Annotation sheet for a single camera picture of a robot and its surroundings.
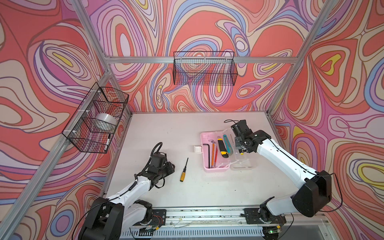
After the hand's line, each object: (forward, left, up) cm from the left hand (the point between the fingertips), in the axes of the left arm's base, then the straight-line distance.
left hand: (174, 166), depth 88 cm
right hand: (+7, -40, +13) cm, 43 cm away
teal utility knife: (+10, -33, +5) cm, 35 cm away
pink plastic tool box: (+5, -27, +5) cm, 28 cm away
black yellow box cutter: (+8, -29, +6) cm, 31 cm away
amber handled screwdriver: (-5, -5, -2) cm, 7 cm away
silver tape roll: (+13, +32, +29) cm, 45 cm away
